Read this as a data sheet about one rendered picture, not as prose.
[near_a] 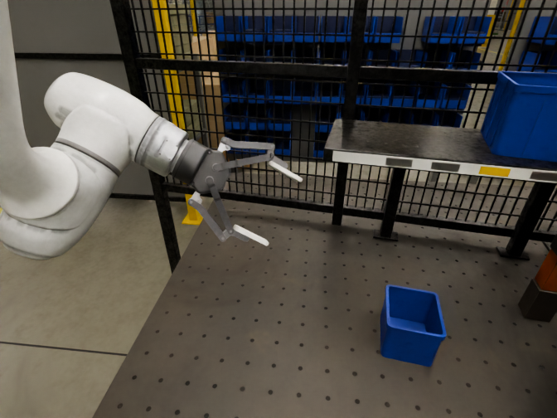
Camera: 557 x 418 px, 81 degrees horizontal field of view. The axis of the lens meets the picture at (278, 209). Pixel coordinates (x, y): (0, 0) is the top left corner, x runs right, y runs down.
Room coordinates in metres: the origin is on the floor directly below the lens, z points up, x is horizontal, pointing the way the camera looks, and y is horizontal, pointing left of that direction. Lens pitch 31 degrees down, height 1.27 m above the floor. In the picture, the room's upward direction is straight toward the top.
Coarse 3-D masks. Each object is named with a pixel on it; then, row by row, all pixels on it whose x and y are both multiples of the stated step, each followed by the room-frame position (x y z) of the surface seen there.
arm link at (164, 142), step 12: (156, 120) 0.53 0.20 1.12; (156, 132) 0.51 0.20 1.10; (168, 132) 0.52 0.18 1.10; (180, 132) 0.53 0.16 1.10; (144, 144) 0.50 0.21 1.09; (156, 144) 0.50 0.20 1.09; (168, 144) 0.51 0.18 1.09; (180, 144) 0.51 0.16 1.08; (144, 156) 0.50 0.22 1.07; (156, 156) 0.49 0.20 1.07; (168, 156) 0.50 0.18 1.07; (156, 168) 0.50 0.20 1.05; (168, 168) 0.50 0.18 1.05
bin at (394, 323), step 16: (400, 288) 0.48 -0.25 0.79; (384, 304) 0.47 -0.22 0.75; (400, 304) 0.48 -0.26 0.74; (416, 304) 0.47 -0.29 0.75; (432, 304) 0.46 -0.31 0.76; (384, 320) 0.44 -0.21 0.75; (400, 320) 0.47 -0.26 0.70; (416, 320) 0.47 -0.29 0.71; (432, 320) 0.43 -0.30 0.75; (384, 336) 0.40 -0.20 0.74; (400, 336) 0.38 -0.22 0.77; (416, 336) 0.38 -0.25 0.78; (432, 336) 0.37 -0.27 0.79; (384, 352) 0.39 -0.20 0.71; (400, 352) 0.38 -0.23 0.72; (416, 352) 0.37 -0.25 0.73; (432, 352) 0.37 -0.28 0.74
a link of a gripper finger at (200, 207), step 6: (192, 204) 0.50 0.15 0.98; (198, 204) 0.50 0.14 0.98; (198, 210) 0.49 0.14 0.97; (204, 210) 0.49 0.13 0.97; (204, 216) 0.49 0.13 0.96; (210, 216) 0.49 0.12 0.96; (210, 222) 0.49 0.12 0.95; (216, 228) 0.48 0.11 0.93; (216, 234) 0.48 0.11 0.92; (222, 234) 0.48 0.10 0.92; (222, 240) 0.48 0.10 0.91
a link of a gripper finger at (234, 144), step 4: (220, 140) 0.55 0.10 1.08; (224, 140) 0.55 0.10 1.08; (228, 140) 0.56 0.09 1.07; (232, 140) 0.56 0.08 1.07; (228, 144) 0.55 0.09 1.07; (232, 144) 0.56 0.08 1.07; (236, 144) 0.56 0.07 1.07; (240, 144) 0.56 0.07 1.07; (244, 144) 0.56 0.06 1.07; (248, 144) 0.56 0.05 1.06; (252, 144) 0.56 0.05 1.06; (256, 144) 0.56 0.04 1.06; (260, 144) 0.57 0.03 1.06; (264, 144) 0.57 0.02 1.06; (268, 144) 0.57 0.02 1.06; (272, 144) 0.57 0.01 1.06; (240, 148) 0.57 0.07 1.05; (244, 148) 0.57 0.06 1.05; (248, 148) 0.57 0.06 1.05; (252, 148) 0.56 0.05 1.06; (256, 148) 0.56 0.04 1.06; (260, 148) 0.56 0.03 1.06; (264, 148) 0.56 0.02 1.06; (268, 148) 0.57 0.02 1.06; (272, 148) 0.57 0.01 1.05
